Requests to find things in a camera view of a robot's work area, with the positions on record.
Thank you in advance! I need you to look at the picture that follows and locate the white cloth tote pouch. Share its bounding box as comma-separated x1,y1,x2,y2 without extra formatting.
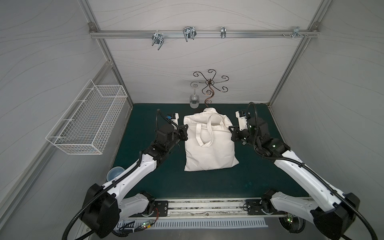
183,108,239,172

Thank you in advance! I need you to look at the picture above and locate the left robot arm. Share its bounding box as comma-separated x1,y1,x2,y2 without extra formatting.
62,121,189,240

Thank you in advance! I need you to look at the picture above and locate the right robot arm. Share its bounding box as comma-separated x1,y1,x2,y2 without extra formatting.
229,111,378,240

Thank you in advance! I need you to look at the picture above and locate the clear wine glass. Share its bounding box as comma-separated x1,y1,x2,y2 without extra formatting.
190,82,200,109

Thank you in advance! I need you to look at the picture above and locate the light blue plastic cup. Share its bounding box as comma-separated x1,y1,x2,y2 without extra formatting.
106,167,125,182

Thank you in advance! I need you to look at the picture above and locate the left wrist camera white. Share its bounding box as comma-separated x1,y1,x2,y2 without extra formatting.
167,113,179,126

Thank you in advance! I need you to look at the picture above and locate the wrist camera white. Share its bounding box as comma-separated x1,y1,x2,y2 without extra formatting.
167,113,179,126
236,110,248,131

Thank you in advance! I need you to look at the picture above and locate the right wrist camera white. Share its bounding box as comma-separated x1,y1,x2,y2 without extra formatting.
236,110,248,131

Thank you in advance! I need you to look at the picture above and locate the copper wire glass stand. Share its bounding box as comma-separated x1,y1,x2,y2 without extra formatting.
190,69,230,108

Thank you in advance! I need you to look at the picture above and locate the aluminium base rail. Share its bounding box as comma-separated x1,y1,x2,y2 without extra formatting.
125,196,331,221

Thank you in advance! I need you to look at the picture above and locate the white wire basket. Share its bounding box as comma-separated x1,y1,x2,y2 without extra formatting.
46,80,128,155

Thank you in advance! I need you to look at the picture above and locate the aluminium top rail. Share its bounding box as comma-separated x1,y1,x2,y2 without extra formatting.
88,22,320,49

